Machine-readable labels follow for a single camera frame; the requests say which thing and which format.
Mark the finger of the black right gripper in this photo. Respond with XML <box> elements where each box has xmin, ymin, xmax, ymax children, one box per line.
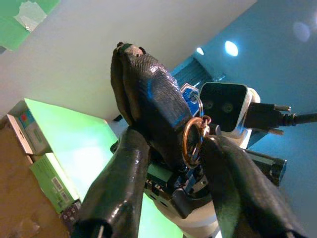
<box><xmin>110</xmin><ymin>47</ymin><xmax>134</xmax><ymax>126</ymax></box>
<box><xmin>118</xmin><ymin>43</ymin><xmax>193</xmax><ymax>172</ymax></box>

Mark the key bunch with copper ring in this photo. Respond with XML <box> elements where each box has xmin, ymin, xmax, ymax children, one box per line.
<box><xmin>180</xmin><ymin>84</ymin><xmax>212</xmax><ymax>168</ymax></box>

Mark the grey tape strip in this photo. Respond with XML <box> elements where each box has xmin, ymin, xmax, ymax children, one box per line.
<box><xmin>13</xmin><ymin>1</ymin><xmax>48</xmax><ymax>33</ymax></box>

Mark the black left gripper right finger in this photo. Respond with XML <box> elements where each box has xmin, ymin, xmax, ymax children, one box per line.
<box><xmin>203</xmin><ymin>135</ymin><xmax>310</xmax><ymax>238</ymax></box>

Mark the small black box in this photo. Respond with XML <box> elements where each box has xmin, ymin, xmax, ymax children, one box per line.
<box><xmin>59</xmin><ymin>200</ymin><xmax>82</xmax><ymax>224</ymax></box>

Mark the green white barcode box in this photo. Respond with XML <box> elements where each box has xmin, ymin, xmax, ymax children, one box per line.
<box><xmin>29</xmin><ymin>152</ymin><xmax>82</xmax><ymax>214</ymax></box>

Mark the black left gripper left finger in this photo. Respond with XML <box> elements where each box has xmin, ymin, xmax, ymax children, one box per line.
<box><xmin>70</xmin><ymin>128</ymin><xmax>151</xmax><ymax>238</ymax></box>

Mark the light green board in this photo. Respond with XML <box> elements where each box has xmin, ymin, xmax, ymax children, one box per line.
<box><xmin>24</xmin><ymin>98</ymin><xmax>185</xmax><ymax>238</ymax></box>

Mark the white product box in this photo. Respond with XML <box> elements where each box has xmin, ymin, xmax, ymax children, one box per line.
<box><xmin>6</xmin><ymin>100</ymin><xmax>53</xmax><ymax>156</ymax></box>

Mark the ceiling air vent grille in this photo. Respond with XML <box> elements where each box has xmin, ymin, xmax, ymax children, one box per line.
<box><xmin>170</xmin><ymin>56</ymin><xmax>226</xmax><ymax>84</ymax></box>

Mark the green paper sheet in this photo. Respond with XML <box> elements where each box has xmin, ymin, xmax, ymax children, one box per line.
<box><xmin>0</xmin><ymin>0</ymin><xmax>61</xmax><ymax>52</ymax></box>

